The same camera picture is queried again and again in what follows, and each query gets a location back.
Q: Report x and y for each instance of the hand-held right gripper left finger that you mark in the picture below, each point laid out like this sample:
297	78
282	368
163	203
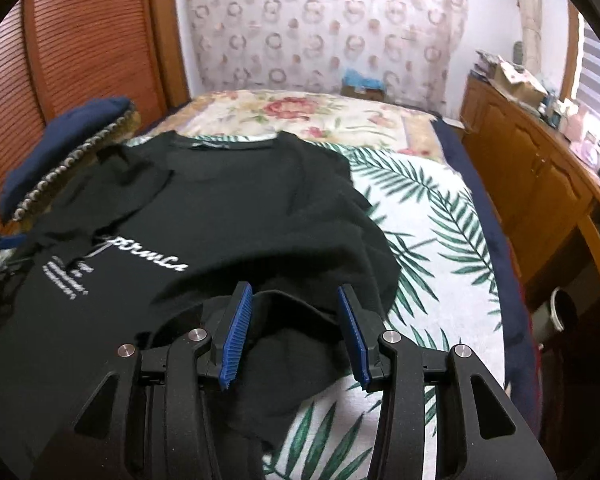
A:
235	340

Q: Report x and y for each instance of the leaf print blanket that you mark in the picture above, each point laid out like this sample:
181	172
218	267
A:
430	240

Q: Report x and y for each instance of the long wooden cabinet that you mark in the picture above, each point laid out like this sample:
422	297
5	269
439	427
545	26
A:
530	170

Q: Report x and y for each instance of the wooden louvred wardrobe door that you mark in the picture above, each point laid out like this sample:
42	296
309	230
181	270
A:
80	35

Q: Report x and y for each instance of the floral blanket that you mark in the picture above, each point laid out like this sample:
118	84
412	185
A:
290	110

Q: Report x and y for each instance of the navy cushion with braided trim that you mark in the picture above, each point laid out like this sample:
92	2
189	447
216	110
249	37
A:
55	135

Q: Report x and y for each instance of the pink item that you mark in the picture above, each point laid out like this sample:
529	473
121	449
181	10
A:
576	127

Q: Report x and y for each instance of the black printed t-shirt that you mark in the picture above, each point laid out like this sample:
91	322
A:
240	200

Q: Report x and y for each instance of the open cardboard box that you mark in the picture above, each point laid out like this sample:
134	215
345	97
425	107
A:
517	85

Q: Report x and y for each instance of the blue tissue box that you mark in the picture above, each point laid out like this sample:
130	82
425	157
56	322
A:
362	85

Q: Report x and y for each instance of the navy bed sheet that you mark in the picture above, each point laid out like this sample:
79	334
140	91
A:
485	220

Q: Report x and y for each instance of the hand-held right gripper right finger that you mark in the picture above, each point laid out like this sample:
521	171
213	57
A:
355	340

